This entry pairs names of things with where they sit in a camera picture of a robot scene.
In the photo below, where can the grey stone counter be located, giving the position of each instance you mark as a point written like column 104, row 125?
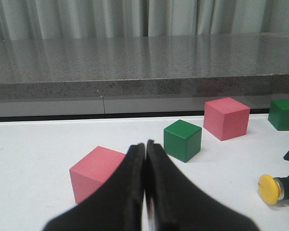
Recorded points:
column 50, row 77

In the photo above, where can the left green cube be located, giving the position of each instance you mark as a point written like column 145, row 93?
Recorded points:
column 182, row 140

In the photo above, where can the pink cube near counter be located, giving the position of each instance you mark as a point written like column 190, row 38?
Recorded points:
column 226, row 118

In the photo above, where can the yellow push button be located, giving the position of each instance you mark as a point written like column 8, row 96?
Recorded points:
column 272, row 189

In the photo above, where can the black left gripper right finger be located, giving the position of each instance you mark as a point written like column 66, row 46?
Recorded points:
column 174, row 203

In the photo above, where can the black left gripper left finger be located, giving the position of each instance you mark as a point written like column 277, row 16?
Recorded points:
column 115, row 206

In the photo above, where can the grey curtain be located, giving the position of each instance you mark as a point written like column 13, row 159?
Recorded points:
column 52, row 19

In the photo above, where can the green cube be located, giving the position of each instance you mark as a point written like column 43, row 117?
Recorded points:
column 279, row 114
column 182, row 140

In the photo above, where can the right green cube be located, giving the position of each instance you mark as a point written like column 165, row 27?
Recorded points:
column 279, row 114

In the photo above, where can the pink cube near gripper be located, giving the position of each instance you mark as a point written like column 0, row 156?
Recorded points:
column 93, row 170

